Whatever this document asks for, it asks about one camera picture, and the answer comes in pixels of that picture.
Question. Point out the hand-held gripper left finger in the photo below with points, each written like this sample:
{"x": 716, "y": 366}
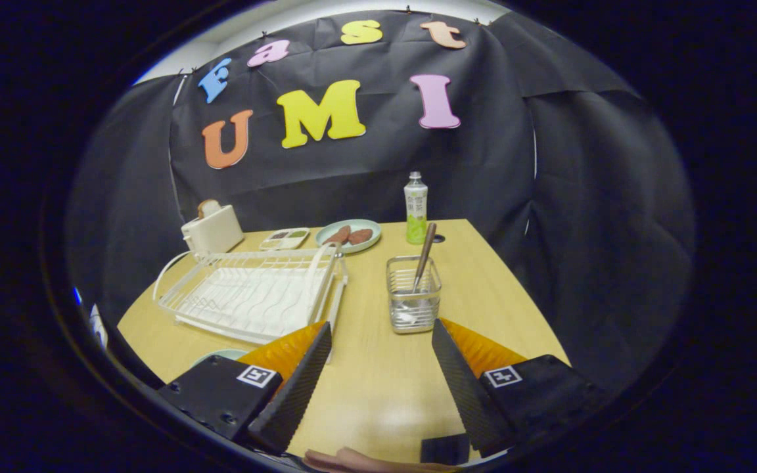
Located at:
{"x": 293, "y": 397}

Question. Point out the white toaster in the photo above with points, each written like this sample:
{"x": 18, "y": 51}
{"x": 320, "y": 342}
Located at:
{"x": 214, "y": 231}

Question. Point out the white sauce tray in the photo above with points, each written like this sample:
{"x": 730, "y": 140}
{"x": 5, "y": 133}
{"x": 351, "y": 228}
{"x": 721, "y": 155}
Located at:
{"x": 284, "y": 239}

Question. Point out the white dish rack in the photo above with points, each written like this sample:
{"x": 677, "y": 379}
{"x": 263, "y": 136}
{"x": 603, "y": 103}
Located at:
{"x": 253, "y": 302}

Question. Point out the brown sausage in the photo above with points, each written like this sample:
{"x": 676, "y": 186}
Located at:
{"x": 338, "y": 235}
{"x": 361, "y": 236}

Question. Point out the toasted bread slice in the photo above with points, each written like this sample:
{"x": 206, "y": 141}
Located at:
{"x": 208, "y": 208}

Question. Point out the green plate with sausages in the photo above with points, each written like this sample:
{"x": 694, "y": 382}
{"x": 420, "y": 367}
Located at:
{"x": 349, "y": 248}

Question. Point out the black backdrop cloth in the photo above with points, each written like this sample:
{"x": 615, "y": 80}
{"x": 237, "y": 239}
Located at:
{"x": 483, "y": 164}

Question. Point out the green tea bottle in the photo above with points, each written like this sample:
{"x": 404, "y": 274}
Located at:
{"x": 416, "y": 210}

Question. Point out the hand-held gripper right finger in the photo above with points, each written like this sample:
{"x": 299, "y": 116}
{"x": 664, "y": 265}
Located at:
{"x": 470, "y": 394}

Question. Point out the pale green plate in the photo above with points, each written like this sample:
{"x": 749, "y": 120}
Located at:
{"x": 221, "y": 357}

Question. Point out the metal spoon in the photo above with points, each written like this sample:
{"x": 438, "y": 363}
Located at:
{"x": 426, "y": 253}

